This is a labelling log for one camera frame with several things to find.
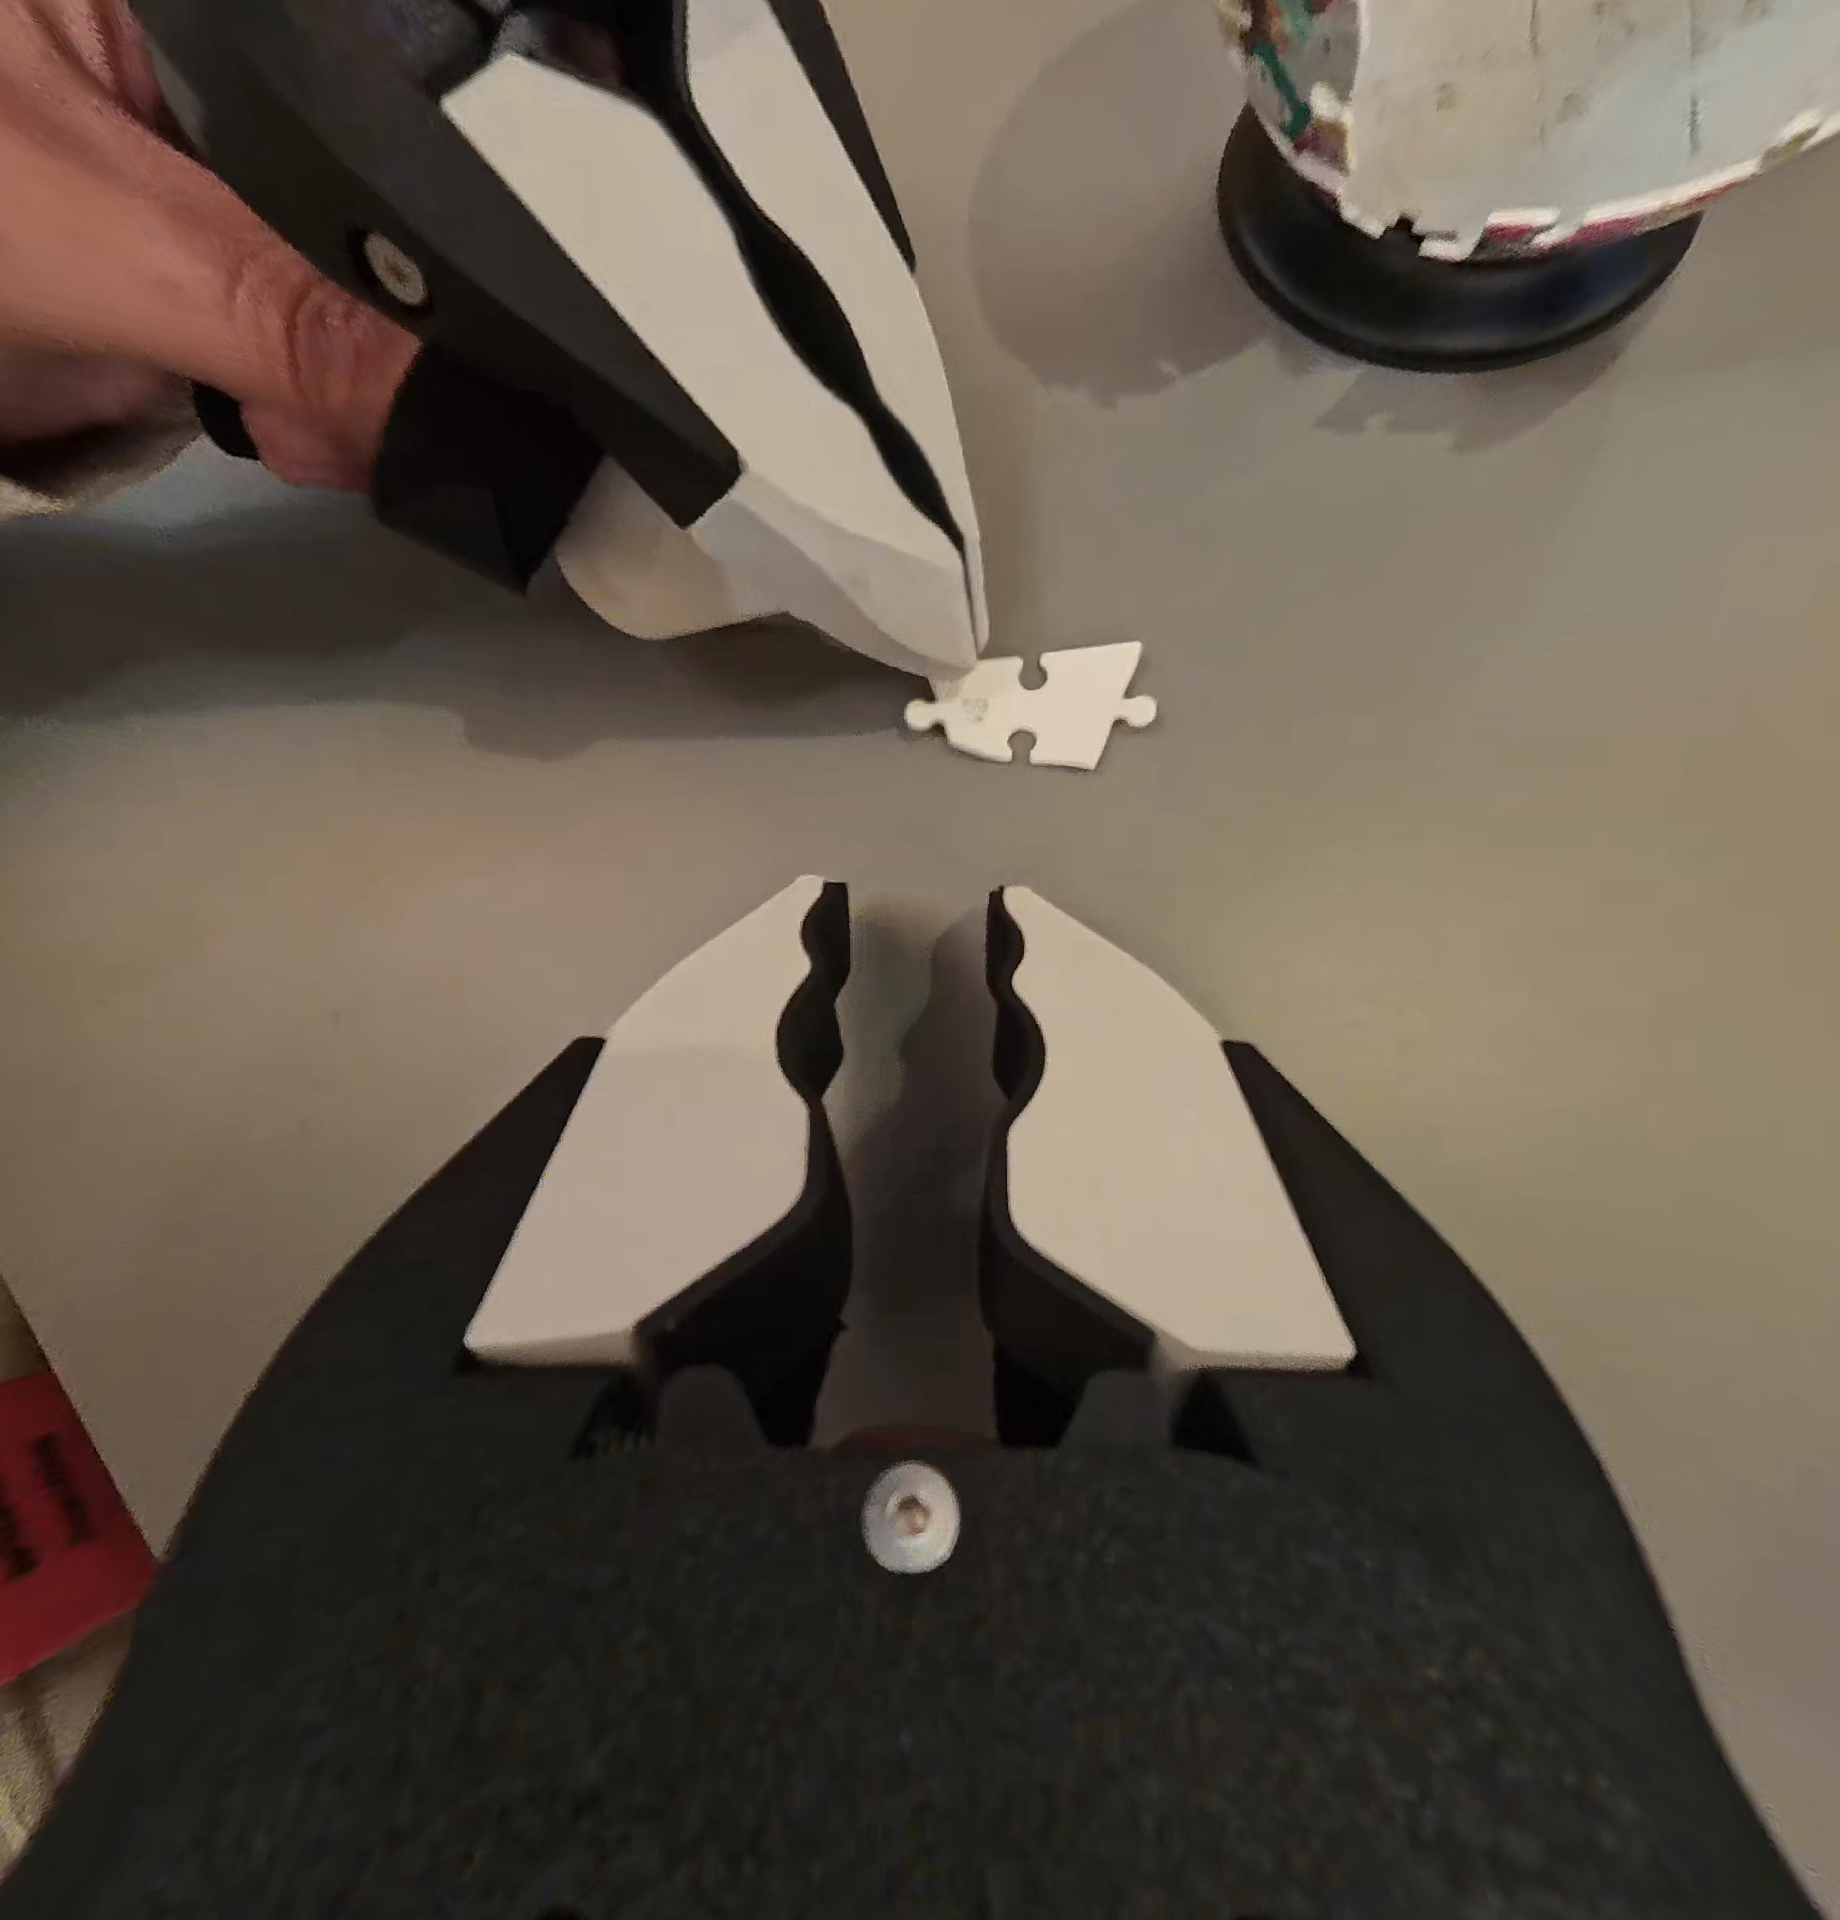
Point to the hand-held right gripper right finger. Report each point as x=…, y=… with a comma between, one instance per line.
x=1160, y=1171

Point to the person's left hand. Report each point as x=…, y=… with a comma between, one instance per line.
x=95, y=225

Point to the black ball stand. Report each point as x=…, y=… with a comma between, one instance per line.
x=1385, y=308

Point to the colourful puzzle ball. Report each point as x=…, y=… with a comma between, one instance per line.
x=1534, y=105

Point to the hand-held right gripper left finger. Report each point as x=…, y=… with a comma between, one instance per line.
x=665, y=1171

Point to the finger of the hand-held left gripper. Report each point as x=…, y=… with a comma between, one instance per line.
x=620, y=300
x=884, y=346

